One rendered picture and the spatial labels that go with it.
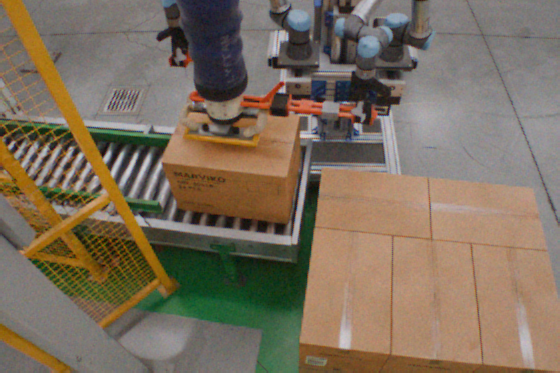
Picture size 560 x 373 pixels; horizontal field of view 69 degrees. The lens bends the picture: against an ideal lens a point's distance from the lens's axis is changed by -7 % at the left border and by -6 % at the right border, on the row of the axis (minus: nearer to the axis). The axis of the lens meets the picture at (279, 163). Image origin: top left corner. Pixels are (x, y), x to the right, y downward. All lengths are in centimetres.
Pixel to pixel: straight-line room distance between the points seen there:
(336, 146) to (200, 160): 126
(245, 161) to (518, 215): 147
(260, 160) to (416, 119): 191
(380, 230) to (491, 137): 168
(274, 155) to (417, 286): 91
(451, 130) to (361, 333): 205
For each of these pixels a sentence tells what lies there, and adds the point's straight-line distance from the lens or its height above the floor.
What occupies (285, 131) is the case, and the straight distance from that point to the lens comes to 209.
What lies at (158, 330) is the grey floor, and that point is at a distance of 271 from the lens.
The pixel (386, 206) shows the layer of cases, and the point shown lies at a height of 54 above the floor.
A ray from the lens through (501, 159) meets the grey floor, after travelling 356.
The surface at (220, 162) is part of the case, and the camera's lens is 200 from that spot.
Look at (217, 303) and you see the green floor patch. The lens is 268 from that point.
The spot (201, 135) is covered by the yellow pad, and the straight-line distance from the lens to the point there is 193.
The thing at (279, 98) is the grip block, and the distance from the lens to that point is 186.
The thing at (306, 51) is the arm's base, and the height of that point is 107.
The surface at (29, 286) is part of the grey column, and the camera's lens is 146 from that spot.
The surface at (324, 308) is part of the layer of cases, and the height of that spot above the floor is 54.
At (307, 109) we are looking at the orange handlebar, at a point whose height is 121.
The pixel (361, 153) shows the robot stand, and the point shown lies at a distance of 300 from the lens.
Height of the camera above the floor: 247
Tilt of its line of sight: 51 degrees down
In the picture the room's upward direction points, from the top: 3 degrees counter-clockwise
